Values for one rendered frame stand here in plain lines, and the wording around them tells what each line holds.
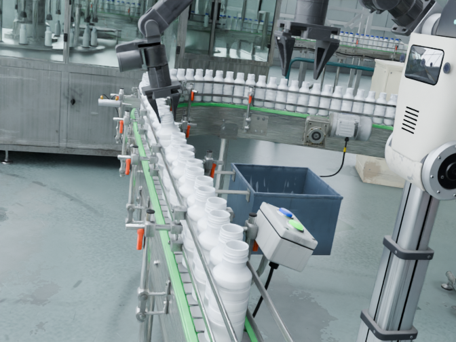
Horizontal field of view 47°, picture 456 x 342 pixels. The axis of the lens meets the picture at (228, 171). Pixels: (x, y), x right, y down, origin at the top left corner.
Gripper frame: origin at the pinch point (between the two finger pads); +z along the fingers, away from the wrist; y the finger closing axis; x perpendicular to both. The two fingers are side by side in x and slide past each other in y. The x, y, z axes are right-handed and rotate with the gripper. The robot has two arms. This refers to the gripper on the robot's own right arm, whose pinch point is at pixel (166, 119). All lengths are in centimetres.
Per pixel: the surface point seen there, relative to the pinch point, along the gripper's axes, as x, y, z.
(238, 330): 74, 1, 16
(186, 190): 37.3, 1.6, 6.4
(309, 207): -10, -42, 41
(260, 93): -134, -63, 29
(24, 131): -305, 93, 65
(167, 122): 1.7, 0.0, 0.6
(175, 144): 13.2, 0.1, 3.6
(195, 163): 31.2, -2.1, 3.1
